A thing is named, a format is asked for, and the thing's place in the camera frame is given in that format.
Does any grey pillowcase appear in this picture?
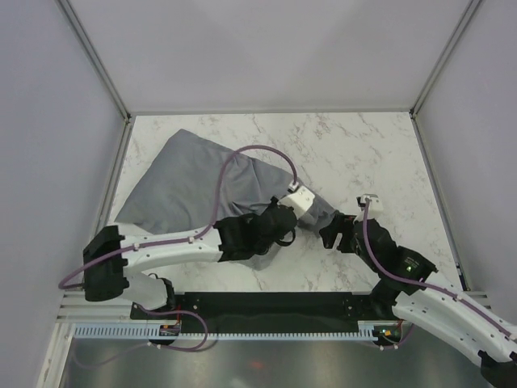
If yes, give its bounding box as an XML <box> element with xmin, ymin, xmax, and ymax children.
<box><xmin>116</xmin><ymin>129</ymin><xmax>337</xmax><ymax>269</ymax></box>

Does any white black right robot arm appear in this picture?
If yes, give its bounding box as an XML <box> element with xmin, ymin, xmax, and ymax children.
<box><xmin>319</xmin><ymin>213</ymin><xmax>516</xmax><ymax>387</ymax></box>

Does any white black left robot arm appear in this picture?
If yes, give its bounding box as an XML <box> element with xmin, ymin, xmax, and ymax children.
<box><xmin>83</xmin><ymin>200</ymin><xmax>297</xmax><ymax>318</ymax></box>

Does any metal front panel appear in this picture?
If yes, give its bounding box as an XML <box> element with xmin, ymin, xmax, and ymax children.
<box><xmin>62</xmin><ymin>329</ymin><xmax>488</xmax><ymax>387</ymax></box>

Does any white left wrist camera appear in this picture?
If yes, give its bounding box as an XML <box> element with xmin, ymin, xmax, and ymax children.
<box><xmin>279</xmin><ymin>186</ymin><xmax>315</xmax><ymax>218</ymax></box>

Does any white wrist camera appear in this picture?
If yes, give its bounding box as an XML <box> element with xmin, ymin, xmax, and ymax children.
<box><xmin>279</xmin><ymin>186</ymin><xmax>315</xmax><ymax>218</ymax></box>
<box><xmin>357</xmin><ymin>194</ymin><xmax>384</xmax><ymax>218</ymax></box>

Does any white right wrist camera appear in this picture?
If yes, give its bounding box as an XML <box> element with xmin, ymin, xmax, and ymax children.
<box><xmin>357</xmin><ymin>194</ymin><xmax>384</xmax><ymax>218</ymax></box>

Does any white slotted cable duct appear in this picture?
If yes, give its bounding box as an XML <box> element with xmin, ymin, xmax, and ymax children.
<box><xmin>73</xmin><ymin>323</ymin><xmax>388</xmax><ymax>341</ymax></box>

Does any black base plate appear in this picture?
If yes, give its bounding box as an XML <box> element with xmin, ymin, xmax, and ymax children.
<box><xmin>128</xmin><ymin>290</ymin><xmax>417</xmax><ymax>335</ymax></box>

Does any aluminium right side rail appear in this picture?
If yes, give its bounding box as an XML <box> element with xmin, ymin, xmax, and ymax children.
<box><xmin>410</xmin><ymin>110</ymin><xmax>461</xmax><ymax>269</ymax></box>

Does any aluminium left side rail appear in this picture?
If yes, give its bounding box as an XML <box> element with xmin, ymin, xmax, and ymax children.
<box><xmin>87</xmin><ymin>116</ymin><xmax>136</xmax><ymax>243</ymax></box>

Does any aluminium right corner post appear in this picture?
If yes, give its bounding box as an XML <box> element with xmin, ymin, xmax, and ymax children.
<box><xmin>409</xmin><ymin>0</ymin><xmax>484</xmax><ymax>120</ymax></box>

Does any aluminium corner post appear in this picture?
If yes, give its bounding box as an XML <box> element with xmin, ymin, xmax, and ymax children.
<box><xmin>55</xmin><ymin>0</ymin><xmax>132</xmax><ymax>122</ymax></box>
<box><xmin>409</xmin><ymin>0</ymin><xmax>484</xmax><ymax>120</ymax></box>

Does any aluminium left corner post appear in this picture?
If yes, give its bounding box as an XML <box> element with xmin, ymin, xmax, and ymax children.
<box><xmin>55</xmin><ymin>0</ymin><xmax>132</xmax><ymax>122</ymax></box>

